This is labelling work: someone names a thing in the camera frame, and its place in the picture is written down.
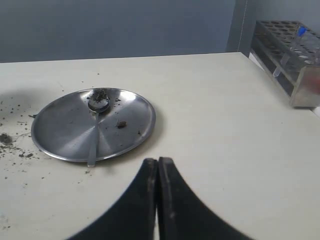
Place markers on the round steel plate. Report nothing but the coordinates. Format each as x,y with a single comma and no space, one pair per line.
65,128

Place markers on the blue capped test tube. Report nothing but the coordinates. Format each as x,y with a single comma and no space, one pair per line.
296,40

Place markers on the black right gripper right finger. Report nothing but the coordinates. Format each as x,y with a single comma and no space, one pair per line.
182,215

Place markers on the soil clump near plate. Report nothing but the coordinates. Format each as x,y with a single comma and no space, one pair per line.
5,139

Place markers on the metal test tube rack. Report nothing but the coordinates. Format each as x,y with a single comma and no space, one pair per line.
289,52

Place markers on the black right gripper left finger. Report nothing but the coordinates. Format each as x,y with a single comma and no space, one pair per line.
132,216

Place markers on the metal spoon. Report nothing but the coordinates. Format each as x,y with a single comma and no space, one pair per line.
98,102

